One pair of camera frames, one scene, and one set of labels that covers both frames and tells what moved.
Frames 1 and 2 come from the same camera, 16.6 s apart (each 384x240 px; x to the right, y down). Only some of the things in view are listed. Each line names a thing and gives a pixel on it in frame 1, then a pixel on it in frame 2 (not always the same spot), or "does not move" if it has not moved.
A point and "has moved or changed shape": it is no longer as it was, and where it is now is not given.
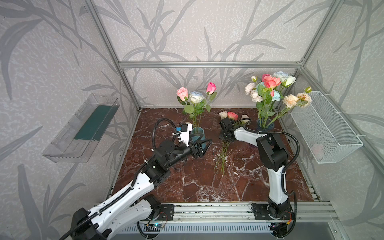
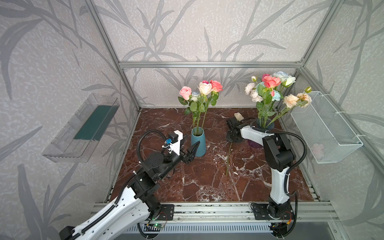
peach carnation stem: x=250 y=90 does not move
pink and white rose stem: x=194 y=101 has moved or changed shape
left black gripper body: x=194 y=148 -> x=184 y=154
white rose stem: x=286 y=80 does not move
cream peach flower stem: x=290 y=101 does not move
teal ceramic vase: x=198 y=130 does not move
